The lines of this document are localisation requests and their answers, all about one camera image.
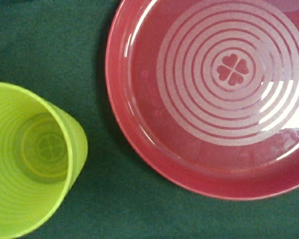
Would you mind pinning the pink plastic plate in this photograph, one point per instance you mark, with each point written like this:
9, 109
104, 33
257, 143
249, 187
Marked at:
207, 92

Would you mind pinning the yellow-green plastic cup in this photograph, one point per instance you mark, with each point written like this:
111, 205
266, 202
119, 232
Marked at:
42, 152

